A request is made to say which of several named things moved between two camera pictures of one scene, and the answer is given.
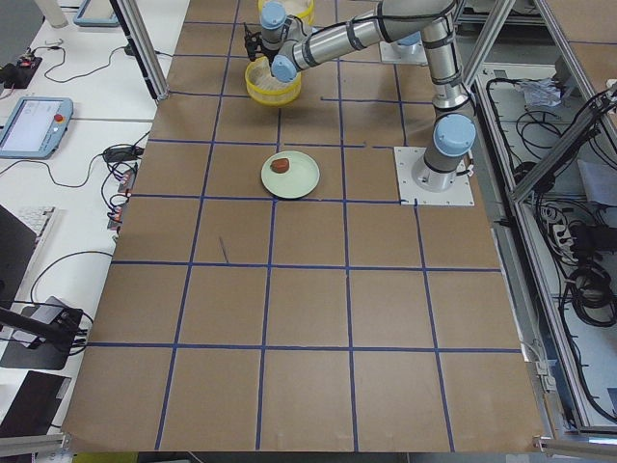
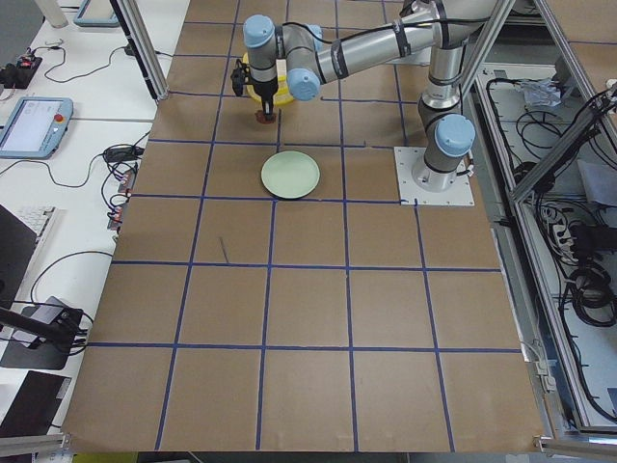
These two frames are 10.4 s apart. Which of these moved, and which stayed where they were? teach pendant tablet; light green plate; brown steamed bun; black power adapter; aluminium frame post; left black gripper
Moved: left black gripper; brown steamed bun
Stayed: light green plate; black power adapter; aluminium frame post; teach pendant tablet
